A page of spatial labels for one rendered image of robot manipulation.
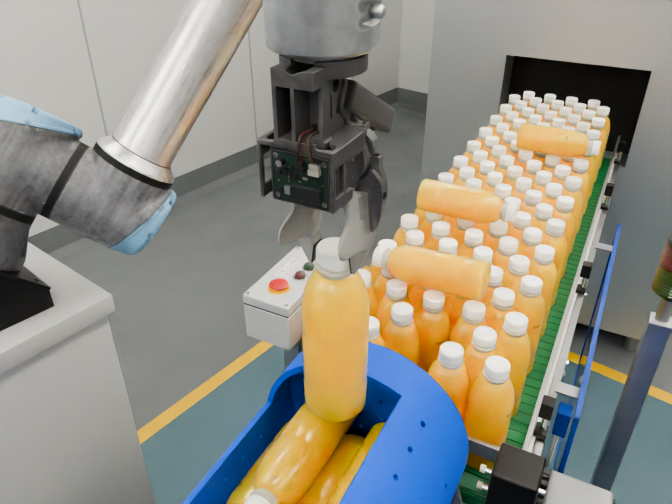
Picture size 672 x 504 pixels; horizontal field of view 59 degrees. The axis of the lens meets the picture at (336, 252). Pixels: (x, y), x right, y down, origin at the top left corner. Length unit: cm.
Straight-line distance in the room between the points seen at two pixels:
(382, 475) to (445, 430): 13
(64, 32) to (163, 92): 238
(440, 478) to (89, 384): 75
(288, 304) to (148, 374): 163
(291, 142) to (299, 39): 8
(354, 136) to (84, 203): 70
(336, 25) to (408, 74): 525
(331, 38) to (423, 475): 49
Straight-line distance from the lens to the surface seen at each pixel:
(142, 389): 260
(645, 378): 125
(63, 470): 136
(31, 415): 124
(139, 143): 110
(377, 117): 56
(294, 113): 46
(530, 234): 133
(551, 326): 144
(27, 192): 112
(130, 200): 110
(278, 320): 110
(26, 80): 337
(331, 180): 47
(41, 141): 111
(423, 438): 74
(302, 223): 57
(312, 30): 45
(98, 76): 356
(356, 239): 54
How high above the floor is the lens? 175
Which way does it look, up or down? 32 degrees down
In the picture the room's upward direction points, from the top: straight up
